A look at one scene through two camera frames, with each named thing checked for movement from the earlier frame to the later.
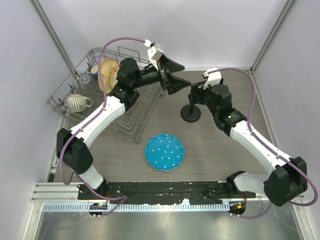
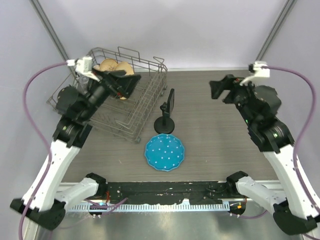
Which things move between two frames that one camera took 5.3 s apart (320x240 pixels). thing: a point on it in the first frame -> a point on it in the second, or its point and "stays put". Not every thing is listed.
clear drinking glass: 87,83 stays put
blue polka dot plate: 165,151 stays put
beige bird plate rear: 105,69 stays put
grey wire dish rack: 91,82 stays put
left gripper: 172,83 -> 119,86
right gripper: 202,100 -> 217,87
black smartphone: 197,88 -> 171,100
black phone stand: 190,113 -> 165,124
